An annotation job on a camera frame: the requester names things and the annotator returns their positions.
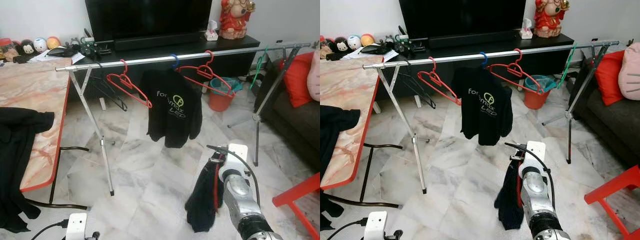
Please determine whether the black shirt green print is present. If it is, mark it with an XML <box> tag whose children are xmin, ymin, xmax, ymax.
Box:
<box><xmin>450</xmin><ymin>65</ymin><xmax>514</xmax><ymax>147</ymax></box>
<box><xmin>139</xmin><ymin>67</ymin><xmax>203</xmax><ymax>149</ymax></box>

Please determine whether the red seated figurine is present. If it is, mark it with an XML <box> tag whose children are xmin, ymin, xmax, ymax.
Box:
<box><xmin>532</xmin><ymin>0</ymin><xmax>571</xmax><ymax>38</ymax></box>
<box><xmin>219</xmin><ymin>0</ymin><xmax>257</xmax><ymax>41</ymax></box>

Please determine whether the plain black garment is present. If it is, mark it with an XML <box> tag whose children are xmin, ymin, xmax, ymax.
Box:
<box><xmin>0</xmin><ymin>106</ymin><xmax>56</xmax><ymax>234</ymax></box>
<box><xmin>320</xmin><ymin>105</ymin><xmax>362</xmax><ymax>231</ymax></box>

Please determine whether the black mouse toy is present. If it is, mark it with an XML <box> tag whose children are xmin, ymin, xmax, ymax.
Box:
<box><xmin>327</xmin><ymin>36</ymin><xmax>351</xmax><ymax>55</ymax></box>
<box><xmin>13</xmin><ymin>39</ymin><xmax>36</xmax><ymax>57</ymax></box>

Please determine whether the black television cabinet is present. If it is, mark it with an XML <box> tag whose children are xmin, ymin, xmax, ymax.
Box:
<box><xmin>65</xmin><ymin>35</ymin><xmax>262</xmax><ymax>108</ymax></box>
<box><xmin>377</xmin><ymin>32</ymin><xmax>576</xmax><ymax>106</ymax></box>

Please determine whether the marble top folding table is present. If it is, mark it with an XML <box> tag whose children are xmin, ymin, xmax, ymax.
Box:
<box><xmin>320</xmin><ymin>56</ymin><xmax>403</xmax><ymax>208</ymax></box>
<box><xmin>0</xmin><ymin>57</ymin><xmax>91</xmax><ymax>211</ymax></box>

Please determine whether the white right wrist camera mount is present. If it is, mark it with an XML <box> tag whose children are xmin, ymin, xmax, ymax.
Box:
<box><xmin>524</xmin><ymin>141</ymin><xmax>547</xmax><ymax>168</ymax></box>
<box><xmin>226</xmin><ymin>143</ymin><xmax>249</xmax><ymax>173</ymax></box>

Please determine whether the black flat television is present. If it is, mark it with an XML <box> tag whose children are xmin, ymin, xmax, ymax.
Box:
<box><xmin>398</xmin><ymin>0</ymin><xmax>527</xmax><ymax>42</ymax></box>
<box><xmin>84</xmin><ymin>0</ymin><xmax>213</xmax><ymax>43</ymax></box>

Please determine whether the white paper stack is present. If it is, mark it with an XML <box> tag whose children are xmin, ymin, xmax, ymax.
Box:
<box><xmin>345</xmin><ymin>46</ymin><xmax>396</xmax><ymax>62</ymax></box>
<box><xmin>29</xmin><ymin>47</ymin><xmax>86</xmax><ymax>65</ymax></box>

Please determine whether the black leather wallet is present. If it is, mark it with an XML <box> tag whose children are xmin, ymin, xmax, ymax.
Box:
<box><xmin>360</xmin><ymin>44</ymin><xmax>393</xmax><ymax>55</ymax></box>
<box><xmin>46</xmin><ymin>46</ymin><xmax>78</xmax><ymax>57</ymax></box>

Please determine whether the green plastic hanger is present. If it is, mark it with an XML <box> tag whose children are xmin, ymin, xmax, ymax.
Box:
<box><xmin>249</xmin><ymin>46</ymin><xmax>270</xmax><ymax>91</ymax></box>
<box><xmin>559</xmin><ymin>43</ymin><xmax>578</xmax><ymax>89</ymax></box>

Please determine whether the black soundbar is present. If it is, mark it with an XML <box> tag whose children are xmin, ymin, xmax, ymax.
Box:
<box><xmin>428</xmin><ymin>30</ymin><xmax>516</xmax><ymax>50</ymax></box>
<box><xmin>114</xmin><ymin>31</ymin><xmax>202</xmax><ymax>52</ymax></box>

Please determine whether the red cushion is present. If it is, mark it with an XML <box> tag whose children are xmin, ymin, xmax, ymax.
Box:
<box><xmin>594</xmin><ymin>50</ymin><xmax>626</xmax><ymax>107</ymax></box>
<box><xmin>279</xmin><ymin>51</ymin><xmax>315</xmax><ymax>109</ymax></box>

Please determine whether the dark grey fabric sofa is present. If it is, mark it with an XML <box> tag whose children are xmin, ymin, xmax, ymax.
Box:
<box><xmin>254</xmin><ymin>59</ymin><xmax>320</xmax><ymax>183</ymax></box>
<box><xmin>570</xmin><ymin>57</ymin><xmax>640</xmax><ymax>171</ymax></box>

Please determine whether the navy blue shirt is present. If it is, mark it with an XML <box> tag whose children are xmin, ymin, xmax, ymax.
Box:
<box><xmin>494</xmin><ymin>159</ymin><xmax>526</xmax><ymax>232</ymax></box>
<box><xmin>184</xmin><ymin>154</ymin><xmax>226</xmax><ymax>234</ymax></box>

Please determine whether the pink cat face pillow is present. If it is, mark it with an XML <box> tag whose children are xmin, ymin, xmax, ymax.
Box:
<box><xmin>306</xmin><ymin>50</ymin><xmax>320</xmax><ymax>103</ymax></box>
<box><xmin>617</xmin><ymin>42</ymin><xmax>640</xmax><ymax>102</ymax></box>

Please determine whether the red plastic hanger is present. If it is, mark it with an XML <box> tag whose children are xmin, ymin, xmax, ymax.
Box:
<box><xmin>417</xmin><ymin>56</ymin><xmax>463</xmax><ymax>107</ymax></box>
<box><xmin>487</xmin><ymin>48</ymin><xmax>547</xmax><ymax>96</ymax></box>
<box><xmin>176</xmin><ymin>50</ymin><xmax>237</xmax><ymax>98</ymax></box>
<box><xmin>106</xmin><ymin>60</ymin><xmax>153</xmax><ymax>109</ymax></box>

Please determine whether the black wire hanger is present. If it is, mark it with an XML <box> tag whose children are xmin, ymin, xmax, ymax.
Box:
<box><xmin>90</xmin><ymin>61</ymin><xmax>129</xmax><ymax>113</ymax></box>
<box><xmin>400</xmin><ymin>59</ymin><xmax>437</xmax><ymax>110</ymax></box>

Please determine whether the silver metal clothes rack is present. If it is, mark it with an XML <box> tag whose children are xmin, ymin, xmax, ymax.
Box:
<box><xmin>362</xmin><ymin>40</ymin><xmax>621</xmax><ymax>196</ymax></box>
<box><xmin>55</xmin><ymin>42</ymin><xmax>306</xmax><ymax>197</ymax></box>

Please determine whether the orange bucket teal liner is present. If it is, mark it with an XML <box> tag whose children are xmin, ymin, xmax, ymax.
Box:
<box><xmin>522</xmin><ymin>75</ymin><xmax>557</xmax><ymax>111</ymax></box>
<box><xmin>207</xmin><ymin>76</ymin><xmax>243</xmax><ymax>113</ymax></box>

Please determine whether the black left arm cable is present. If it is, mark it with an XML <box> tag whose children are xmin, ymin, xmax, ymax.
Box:
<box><xmin>330</xmin><ymin>217</ymin><xmax>370</xmax><ymax>240</ymax></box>
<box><xmin>30</xmin><ymin>219</ymin><xmax>71</xmax><ymax>240</ymax></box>

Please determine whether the red plastic stool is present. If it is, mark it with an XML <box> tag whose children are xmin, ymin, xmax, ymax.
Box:
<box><xmin>272</xmin><ymin>172</ymin><xmax>320</xmax><ymax>240</ymax></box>
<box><xmin>584</xmin><ymin>165</ymin><xmax>640</xmax><ymax>240</ymax></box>

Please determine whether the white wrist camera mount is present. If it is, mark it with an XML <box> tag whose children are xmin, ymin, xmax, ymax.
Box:
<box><xmin>524</xmin><ymin>141</ymin><xmax>547</xmax><ymax>168</ymax></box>
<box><xmin>226</xmin><ymin>143</ymin><xmax>249</xmax><ymax>173</ymax></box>
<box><xmin>66</xmin><ymin>212</ymin><xmax>88</xmax><ymax>240</ymax></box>
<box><xmin>363</xmin><ymin>211</ymin><xmax>388</xmax><ymax>240</ymax></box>

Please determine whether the small white ornament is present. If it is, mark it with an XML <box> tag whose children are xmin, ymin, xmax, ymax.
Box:
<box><xmin>519</xmin><ymin>18</ymin><xmax>534</xmax><ymax>40</ymax></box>
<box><xmin>205</xmin><ymin>20</ymin><xmax>220</xmax><ymax>42</ymax></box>

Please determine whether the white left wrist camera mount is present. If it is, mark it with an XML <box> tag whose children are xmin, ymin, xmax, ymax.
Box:
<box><xmin>363</xmin><ymin>211</ymin><xmax>388</xmax><ymax>240</ymax></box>
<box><xmin>66</xmin><ymin>212</ymin><xmax>88</xmax><ymax>240</ymax></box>

